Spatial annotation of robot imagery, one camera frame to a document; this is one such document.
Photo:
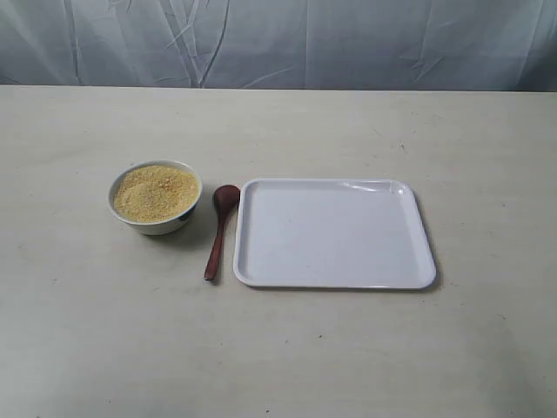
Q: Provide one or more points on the brown wooden spoon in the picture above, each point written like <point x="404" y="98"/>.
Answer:
<point x="225" y="199"/>

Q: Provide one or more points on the white ceramic bowl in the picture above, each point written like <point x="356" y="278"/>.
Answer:
<point x="163" y="227"/>

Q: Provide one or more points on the grey wrinkled backdrop cloth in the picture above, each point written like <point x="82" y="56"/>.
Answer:
<point x="345" y="45"/>

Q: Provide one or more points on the tan grain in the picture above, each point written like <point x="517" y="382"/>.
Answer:
<point x="155" y="193"/>

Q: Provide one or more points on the white rectangular plastic tray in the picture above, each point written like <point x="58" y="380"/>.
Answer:
<point x="332" y="233"/>

